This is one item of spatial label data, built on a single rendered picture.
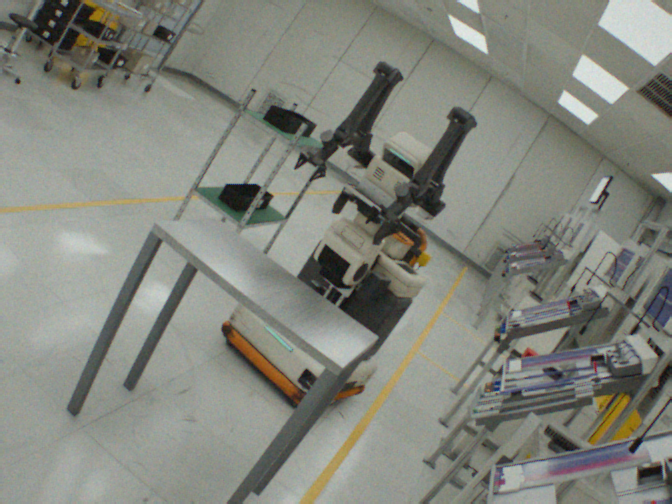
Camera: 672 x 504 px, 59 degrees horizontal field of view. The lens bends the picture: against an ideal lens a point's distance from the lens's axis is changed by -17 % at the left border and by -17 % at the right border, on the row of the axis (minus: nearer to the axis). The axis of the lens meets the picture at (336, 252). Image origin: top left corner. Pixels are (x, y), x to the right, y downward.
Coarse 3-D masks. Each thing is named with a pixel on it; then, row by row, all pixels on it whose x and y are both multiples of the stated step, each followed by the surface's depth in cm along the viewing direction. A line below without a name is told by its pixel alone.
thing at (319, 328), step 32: (160, 224) 202; (192, 224) 220; (224, 224) 241; (192, 256) 197; (224, 256) 212; (256, 256) 231; (128, 288) 205; (224, 288) 195; (256, 288) 204; (288, 288) 221; (160, 320) 249; (288, 320) 196; (320, 320) 212; (352, 320) 230; (96, 352) 211; (320, 352) 189; (352, 352) 203; (128, 384) 256; (320, 384) 190; (320, 416) 237; (288, 448) 238; (256, 480) 198
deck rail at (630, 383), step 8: (632, 376) 261; (640, 376) 258; (592, 384) 265; (600, 384) 264; (608, 384) 263; (616, 384) 262; (624, 384) 261; (632, 384) 260; (640, 384) 259; (544, 392) 271; (552, 392) 269; (560, 392) 268; (600, 392) 264; (608, 392) 263; (616, 392) 262; (504, 400) 275; (520, 400) 273; (544, 400) 271; (552, 400) 270; (560, 400) 269; (512, 408) 274; (520, 408) 273
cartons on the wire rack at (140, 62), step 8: (176, 0) 780; (184, 0) 794; (144, 16) 771; (128, 24) 727; (144, 24) 754; (152, 24) 769; (144, 32) 766; (152, 32) 782; (128, 48) 797; (136, 48) 823; (128, 56) 798; (136, 56) 795; (144, 56) 800; (128, 64) 799; (136, 64) 797; (144, 64) 815; (136, 72) 809; (144, 72) 830
